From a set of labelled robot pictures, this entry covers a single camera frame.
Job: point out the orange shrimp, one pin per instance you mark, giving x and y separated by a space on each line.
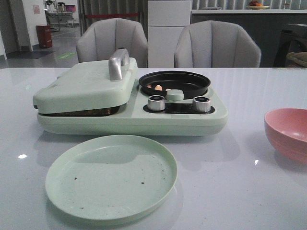
157 87

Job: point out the white bread slice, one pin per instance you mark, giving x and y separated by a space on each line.
88 113

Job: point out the mint green breakfast maker lid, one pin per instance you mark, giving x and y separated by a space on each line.
90 85

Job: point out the pink plastic bowl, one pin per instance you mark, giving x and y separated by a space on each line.
286 130

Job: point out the mint green breakfast maker base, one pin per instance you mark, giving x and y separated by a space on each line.
131 118

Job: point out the left silver control knob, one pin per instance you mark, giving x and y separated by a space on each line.
156 103

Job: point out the silver control knob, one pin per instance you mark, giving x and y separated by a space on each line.
201 104
156 103

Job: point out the right silver control knob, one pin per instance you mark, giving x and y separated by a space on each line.
201 104

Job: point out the black round frying pan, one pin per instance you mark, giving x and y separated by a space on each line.
192 84

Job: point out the mint green round plate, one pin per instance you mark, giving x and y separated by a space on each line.
112 179

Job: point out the right grey upholstered chair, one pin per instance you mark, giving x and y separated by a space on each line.
216 44

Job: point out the grey upholstered chair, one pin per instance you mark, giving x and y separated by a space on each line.
216 44
104 37

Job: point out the left grey upholstered chair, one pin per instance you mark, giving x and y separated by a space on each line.
104 37

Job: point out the white cabinet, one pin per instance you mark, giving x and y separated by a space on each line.
166 20

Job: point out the red bin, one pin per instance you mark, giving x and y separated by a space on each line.
44 36

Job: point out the grey kitchen counter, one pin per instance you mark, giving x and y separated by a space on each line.
264 26

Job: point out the fruit plate on counter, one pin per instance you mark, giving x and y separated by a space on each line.
256 5

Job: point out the beige cushion at right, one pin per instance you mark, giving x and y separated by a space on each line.
297 60

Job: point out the dark appliance at right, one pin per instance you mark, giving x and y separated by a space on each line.
293 38

